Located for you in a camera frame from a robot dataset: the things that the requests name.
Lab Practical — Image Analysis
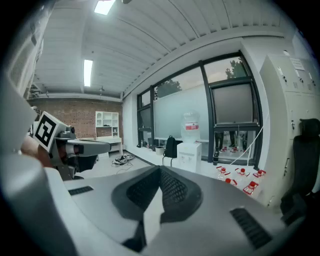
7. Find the black flask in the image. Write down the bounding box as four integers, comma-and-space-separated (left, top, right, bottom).
212, 147, 221, 167

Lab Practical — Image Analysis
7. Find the person's beige t-shirt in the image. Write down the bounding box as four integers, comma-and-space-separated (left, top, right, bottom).
3, 0, 58, 157

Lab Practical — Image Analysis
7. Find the grey metal locker cabinet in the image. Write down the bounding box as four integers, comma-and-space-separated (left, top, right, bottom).
259, 53, 320, 209

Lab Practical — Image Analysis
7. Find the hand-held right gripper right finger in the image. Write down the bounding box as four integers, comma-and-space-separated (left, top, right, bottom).
146, 165, 288, 256

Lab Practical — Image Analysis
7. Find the white appliance box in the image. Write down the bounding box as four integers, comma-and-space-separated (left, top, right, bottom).
176, 141, 203, 174

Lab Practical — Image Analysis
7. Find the person's left forearm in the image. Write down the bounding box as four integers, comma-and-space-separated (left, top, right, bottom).
21, 136, 54, 168

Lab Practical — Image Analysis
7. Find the white shelf unit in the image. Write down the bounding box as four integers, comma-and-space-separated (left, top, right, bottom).
94, 110, 120, 139

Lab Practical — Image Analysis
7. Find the black framed window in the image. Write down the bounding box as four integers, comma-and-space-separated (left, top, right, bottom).
136, 50, 264, 167

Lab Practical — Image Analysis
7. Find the white desk with drawers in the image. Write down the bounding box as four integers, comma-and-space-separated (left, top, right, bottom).
82, 136, 124, 157

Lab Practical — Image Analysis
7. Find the long ceiling light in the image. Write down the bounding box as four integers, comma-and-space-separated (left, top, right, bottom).
83, 59, 94, 88

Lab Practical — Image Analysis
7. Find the clear bottle red handle cap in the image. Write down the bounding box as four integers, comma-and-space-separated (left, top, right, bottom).
223, 177, 239, 191
216, 165, 227, 181
252, 169, 267, 186
242, 180, 261, 198
234, 167, 251, 186

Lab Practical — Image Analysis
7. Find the black office chair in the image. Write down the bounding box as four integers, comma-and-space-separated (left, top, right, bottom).
279, 118, 320, 226

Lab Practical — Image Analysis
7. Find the black backpack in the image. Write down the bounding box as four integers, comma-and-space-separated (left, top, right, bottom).
162, 134, 185, 168

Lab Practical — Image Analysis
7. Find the large clear water jug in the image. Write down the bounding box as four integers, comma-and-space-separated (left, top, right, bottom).
180, 109, 201, 144

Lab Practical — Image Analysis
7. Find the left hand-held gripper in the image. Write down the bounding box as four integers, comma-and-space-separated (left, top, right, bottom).
33, 111, 112, 181

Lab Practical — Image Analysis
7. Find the square ceiling light panel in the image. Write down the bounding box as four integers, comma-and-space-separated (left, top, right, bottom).
93, 0, 117, 16

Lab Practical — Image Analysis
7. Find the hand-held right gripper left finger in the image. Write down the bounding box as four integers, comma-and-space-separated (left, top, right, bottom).
64, 165, 161, 254

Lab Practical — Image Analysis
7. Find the tangled device with cables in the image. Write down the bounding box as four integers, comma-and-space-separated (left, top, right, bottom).
111, 153, 136, 168

